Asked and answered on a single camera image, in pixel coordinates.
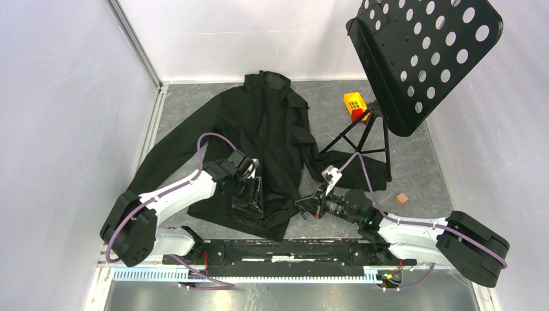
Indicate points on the aluminium frame rail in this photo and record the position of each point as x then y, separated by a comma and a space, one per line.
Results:
445, 250

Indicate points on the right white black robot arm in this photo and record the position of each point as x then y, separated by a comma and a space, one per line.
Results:
383, 227

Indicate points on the small brown wooden block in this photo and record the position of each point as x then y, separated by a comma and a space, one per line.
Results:
401, 198

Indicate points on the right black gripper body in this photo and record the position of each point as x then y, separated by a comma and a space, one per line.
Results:
320, 207

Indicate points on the yellow and red toy block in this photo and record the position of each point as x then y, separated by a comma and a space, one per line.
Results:
355, 105

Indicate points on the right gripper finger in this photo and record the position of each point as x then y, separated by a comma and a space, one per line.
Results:
308, 201
305, 211

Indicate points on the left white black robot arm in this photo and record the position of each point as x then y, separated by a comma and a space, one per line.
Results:
132, 232

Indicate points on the black zip jacket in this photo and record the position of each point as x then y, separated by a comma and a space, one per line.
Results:
267, 120

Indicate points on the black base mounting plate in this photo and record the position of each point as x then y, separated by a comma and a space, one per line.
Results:
290, 258

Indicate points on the white slotted cable duct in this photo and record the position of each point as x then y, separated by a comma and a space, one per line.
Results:
183, 275

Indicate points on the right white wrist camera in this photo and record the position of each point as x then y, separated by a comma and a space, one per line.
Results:
331, 176

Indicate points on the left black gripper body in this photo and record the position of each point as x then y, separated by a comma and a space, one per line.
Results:
250, 192

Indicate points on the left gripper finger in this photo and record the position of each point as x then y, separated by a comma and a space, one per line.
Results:
244, 208
254, 212

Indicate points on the black perforated music stand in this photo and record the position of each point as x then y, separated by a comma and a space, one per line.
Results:
414, 53

